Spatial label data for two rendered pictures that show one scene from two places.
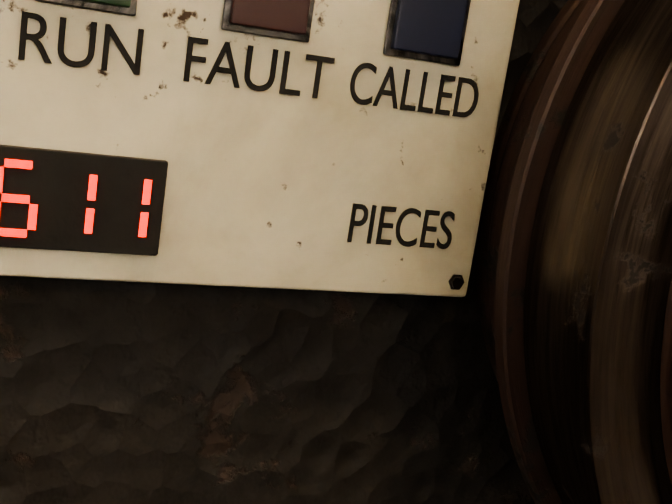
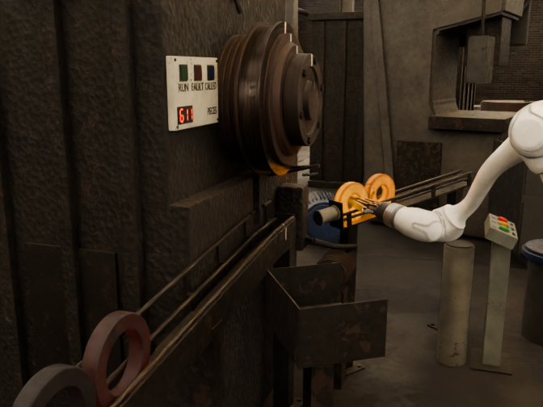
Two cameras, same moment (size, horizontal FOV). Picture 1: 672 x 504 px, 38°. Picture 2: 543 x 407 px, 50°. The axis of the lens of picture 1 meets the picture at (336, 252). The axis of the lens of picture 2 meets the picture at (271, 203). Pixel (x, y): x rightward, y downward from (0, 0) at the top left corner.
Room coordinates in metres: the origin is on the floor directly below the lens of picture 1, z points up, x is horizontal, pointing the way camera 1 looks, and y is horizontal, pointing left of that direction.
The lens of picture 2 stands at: (-0.75, 1.07, 1.21)
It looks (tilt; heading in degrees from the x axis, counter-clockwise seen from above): 13 degrees down; 313
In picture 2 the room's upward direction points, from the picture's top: straight up
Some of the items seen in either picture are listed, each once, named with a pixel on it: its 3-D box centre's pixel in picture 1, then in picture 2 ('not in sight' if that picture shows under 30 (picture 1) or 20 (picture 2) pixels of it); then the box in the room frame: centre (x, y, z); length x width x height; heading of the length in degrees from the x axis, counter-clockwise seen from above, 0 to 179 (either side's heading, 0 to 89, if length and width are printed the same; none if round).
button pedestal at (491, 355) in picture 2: not in sight; (496, 293); (0.09, -1.22, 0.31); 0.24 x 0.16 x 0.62; 113
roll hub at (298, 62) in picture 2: not in sight; (305, 100); (0.40, -0.34, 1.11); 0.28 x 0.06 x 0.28; 113
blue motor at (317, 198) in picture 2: not in sight; (320, 215); (1.77, -2.20, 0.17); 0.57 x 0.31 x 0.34; 133
